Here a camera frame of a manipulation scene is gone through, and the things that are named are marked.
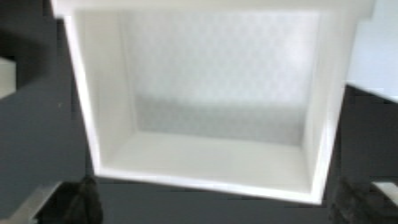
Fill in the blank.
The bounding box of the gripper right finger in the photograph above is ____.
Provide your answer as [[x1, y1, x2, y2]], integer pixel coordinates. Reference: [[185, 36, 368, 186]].
[[331, 179, 398, 224]]

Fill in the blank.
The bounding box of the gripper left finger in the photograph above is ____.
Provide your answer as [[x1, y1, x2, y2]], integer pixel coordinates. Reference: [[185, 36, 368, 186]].
[[36, 176, 103, 224]]

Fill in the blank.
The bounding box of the large white drawer housing box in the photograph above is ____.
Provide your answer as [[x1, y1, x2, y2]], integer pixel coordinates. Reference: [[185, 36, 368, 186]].
[[50, 0, 375, 204]]

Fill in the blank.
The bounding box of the white front rail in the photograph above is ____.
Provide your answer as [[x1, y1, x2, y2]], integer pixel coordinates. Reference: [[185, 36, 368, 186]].
[[345, 16, 398, 103]]

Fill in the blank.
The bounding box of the white left rail piece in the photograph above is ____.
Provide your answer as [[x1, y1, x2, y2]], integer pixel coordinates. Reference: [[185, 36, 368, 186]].
[[0, 57, 16, 99]]

